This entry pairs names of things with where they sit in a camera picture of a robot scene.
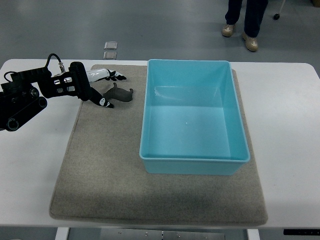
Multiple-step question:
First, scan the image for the upper floor outlet plate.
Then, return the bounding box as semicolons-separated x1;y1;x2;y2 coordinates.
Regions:
104;41;118;50

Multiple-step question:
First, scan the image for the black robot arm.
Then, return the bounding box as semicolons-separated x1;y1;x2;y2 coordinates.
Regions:
0;53;65;132

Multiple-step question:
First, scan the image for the metal table frame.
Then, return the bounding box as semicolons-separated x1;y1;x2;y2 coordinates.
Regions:
54;227;261;240

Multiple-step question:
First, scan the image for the grey felt mat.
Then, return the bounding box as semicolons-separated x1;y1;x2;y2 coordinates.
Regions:
49;64;268;227

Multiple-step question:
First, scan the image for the cart caster wheel right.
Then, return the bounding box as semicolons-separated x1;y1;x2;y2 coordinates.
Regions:
273;13;280;21

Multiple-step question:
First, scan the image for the floor outlet plate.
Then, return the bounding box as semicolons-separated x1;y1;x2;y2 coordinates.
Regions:
104;41;118;50
103;51;117;60

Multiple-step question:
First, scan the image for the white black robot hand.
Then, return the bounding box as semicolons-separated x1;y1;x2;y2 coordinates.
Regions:
50;61;127;108

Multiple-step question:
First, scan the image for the person in dark jeans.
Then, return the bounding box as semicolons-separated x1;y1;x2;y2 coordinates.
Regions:
221;0;269;52

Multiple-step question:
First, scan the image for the black table control panel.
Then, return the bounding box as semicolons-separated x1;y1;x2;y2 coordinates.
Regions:
283;229;320;236

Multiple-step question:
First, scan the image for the blue plastic box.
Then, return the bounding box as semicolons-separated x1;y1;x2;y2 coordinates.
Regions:
139;59;251;175

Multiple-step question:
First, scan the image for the brown hippo toy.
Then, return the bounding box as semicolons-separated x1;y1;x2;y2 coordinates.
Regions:
102;82;134;102

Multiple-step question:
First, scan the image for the lower floor outlet plate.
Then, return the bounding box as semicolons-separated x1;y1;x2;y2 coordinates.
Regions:
103;51;117;60

